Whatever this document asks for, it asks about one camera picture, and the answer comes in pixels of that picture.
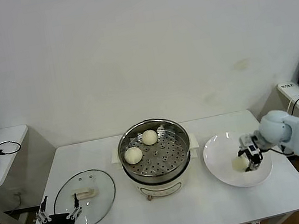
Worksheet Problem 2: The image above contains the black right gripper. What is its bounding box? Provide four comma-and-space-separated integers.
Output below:
234, 134, 264, 175

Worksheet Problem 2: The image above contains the white steamed baozi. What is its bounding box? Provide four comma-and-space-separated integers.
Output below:
140, 128, 160, 147
122, 145, 145, 167
231, 154, 252, 174

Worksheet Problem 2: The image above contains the glass lid with cream handle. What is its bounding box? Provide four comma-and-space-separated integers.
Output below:
48, 166, 122, 224

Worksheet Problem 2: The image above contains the stainless steel steamer basket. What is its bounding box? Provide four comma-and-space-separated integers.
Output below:
113, 113, 196, 182

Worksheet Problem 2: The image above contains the white round plate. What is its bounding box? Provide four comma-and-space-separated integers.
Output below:
200, 125, 277, 195

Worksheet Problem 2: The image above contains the white side table with mouse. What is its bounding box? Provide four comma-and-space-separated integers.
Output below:
0, 123, 45, 224

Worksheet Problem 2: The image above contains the cream electric cooker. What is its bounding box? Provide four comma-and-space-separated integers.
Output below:
109, 132, 208, 207

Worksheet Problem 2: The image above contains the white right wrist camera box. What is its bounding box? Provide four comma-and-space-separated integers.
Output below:
245, 134, 262, 157

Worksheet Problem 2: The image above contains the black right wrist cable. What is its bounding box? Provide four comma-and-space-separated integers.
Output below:
266, 143, 296, 160

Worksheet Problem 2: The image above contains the black cable with looped end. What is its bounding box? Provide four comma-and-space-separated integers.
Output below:
0, 138, 23, 157

